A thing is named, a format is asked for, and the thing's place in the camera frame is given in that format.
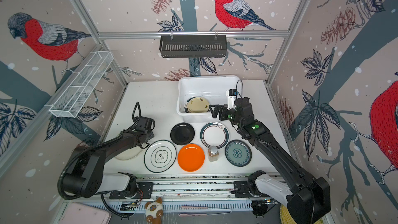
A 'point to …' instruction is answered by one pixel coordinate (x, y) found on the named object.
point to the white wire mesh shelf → (71, 101)
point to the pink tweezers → (202, 208)
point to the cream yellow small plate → (198, 104)
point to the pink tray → (77, 213)
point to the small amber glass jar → (213, 154)
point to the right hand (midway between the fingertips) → (215, 107)
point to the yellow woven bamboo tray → (286, 218)
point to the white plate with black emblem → (159, 156)
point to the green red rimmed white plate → (186, 105)
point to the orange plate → (190, 157)
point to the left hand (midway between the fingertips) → (147, 133)
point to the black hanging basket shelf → (193, 46)
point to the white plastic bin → (213, 88)
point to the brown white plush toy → (154, 211)
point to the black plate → (182, 133)
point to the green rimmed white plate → (214, 134)
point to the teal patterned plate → (238, 153)
